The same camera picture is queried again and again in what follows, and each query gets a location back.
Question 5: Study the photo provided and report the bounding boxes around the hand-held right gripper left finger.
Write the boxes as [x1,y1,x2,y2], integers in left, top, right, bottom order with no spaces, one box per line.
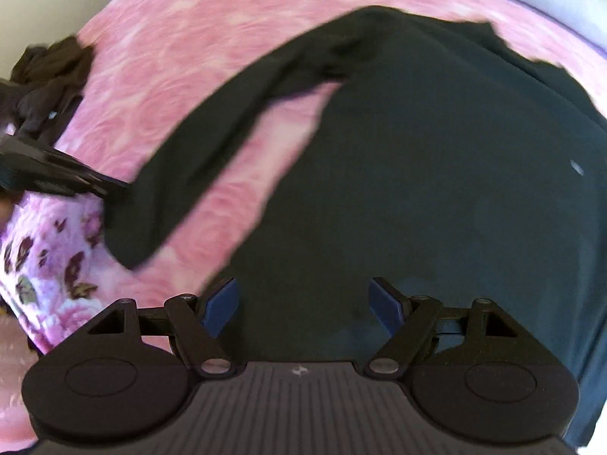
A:
[88,277,240,380]

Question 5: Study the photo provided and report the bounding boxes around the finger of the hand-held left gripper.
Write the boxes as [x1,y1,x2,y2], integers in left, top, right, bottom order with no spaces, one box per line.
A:
[40,147,131,200]

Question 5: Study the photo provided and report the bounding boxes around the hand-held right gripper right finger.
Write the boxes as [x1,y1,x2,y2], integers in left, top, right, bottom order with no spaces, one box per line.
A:
[364,277,522,380]

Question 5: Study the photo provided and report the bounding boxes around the black long-sleeve shirt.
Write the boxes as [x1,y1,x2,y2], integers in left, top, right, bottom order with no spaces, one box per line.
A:
[102,6,607,449]

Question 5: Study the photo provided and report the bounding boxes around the dark brown clothes pile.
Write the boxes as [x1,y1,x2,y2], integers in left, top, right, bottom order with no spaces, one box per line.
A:
[9,35,96,145]

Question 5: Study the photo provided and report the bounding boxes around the floral purple blanket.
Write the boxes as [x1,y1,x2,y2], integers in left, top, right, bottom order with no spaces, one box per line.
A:
[0,190,117,356]

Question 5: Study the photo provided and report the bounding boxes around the pink blanket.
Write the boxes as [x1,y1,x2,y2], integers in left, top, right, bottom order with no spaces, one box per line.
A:
[0,0,607,449]

